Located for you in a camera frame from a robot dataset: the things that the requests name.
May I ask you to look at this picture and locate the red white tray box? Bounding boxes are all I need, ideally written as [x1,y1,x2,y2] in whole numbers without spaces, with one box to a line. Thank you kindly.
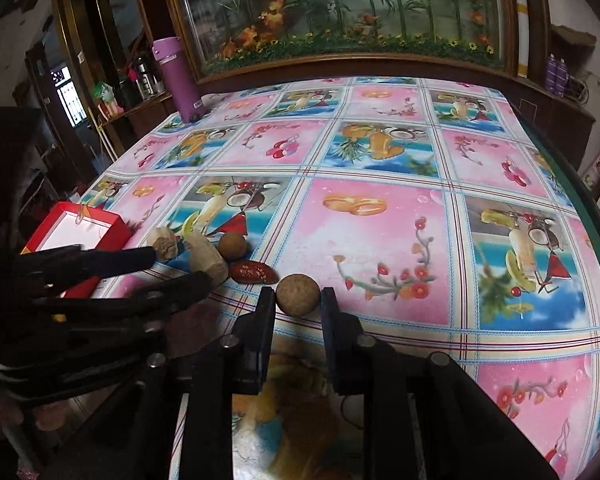
[14,202,132,304]

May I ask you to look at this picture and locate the flower bamboo glass panel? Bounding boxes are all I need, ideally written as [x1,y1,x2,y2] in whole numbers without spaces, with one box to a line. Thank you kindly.
[181,0,504,76]

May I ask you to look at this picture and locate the purple bottles on shelf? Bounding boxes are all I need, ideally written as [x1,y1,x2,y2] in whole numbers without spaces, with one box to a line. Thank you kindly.
[544,54,569,98]

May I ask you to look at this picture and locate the beige biscuit chunk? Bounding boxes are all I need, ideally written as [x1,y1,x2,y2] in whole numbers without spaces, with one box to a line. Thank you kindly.
[146,226,178,262]

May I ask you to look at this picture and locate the purple thermos bottle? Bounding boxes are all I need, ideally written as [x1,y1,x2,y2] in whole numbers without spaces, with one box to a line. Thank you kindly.
[152,37,207,124]

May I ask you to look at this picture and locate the beige biscuit cylinder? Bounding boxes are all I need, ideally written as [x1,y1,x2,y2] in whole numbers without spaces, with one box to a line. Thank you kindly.
[184,231,228,287]

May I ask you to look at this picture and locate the brown longan fruit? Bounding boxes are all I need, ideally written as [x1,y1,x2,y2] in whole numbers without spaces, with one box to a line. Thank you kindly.
[218,232,249,261]
[276,273,321,318]

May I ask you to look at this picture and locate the colourful patterned tablecloth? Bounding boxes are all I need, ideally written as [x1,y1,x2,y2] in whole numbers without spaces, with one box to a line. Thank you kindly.
[81,76,600,479]

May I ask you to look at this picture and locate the red date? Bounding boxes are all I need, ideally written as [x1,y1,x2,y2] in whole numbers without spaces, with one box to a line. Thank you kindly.
[230,260,278,285]

